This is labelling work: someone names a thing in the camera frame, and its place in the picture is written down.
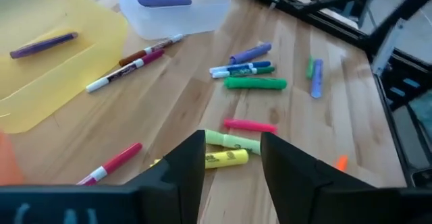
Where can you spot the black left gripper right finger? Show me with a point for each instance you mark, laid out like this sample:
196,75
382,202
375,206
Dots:
303,197

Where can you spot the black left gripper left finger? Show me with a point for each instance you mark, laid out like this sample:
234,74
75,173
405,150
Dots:
175,190

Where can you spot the orange translucent highlighter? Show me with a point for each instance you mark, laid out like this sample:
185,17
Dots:
341,164

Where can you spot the yellow labelled highlighter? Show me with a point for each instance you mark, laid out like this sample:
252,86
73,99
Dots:
226,159

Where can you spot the red dry-erase marker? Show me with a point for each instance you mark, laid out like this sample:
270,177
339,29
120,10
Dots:
118,160

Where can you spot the light green highlighter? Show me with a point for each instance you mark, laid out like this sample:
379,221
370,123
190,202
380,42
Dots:
233,141

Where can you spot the pink opaque highlighter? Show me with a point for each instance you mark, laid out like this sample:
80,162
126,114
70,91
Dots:
249,125

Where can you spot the purple opaque highlighter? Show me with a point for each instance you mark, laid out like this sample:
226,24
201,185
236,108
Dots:
317,80
251,53
165,1

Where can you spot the green chunky highlighter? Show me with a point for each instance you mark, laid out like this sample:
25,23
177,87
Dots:
256,83

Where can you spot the small green highlighter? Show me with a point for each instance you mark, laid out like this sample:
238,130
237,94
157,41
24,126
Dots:
310,69

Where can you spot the green dry-erase marker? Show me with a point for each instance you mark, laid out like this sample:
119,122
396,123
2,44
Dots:
265,70

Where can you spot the blue dry-erase marker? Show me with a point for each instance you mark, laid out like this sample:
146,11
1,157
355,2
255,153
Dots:
263,64

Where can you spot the purple thin marker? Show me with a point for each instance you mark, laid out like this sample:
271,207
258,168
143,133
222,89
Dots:
44,45

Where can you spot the maroon dry-erase marker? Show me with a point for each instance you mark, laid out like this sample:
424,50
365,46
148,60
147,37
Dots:
148,58

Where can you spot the brown dry-erase marker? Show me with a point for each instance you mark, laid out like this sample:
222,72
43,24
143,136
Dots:
135,57

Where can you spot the yellow translucent plastic bin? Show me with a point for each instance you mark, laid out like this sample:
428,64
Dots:
67,82

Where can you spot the clear plastic bin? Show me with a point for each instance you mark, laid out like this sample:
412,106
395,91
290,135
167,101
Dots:
175,25

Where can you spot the orange translucent plastic bin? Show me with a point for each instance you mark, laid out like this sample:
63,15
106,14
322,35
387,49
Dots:
8,163

